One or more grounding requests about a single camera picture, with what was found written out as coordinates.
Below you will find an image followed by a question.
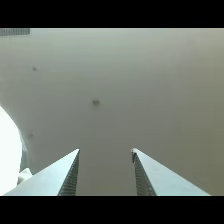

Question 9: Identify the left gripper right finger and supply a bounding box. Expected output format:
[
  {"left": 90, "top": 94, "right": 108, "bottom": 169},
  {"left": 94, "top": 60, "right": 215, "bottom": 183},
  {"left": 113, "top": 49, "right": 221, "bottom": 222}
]
[{"left": 130, "top": 147, "right": 211, "bottom": 196}]

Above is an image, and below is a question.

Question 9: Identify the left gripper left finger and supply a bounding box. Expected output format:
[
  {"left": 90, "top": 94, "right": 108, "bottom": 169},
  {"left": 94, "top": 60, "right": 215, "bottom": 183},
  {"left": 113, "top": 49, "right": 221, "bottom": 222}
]
[{"left": 4, "top": 148, "right": 81, "bottom": 196}]

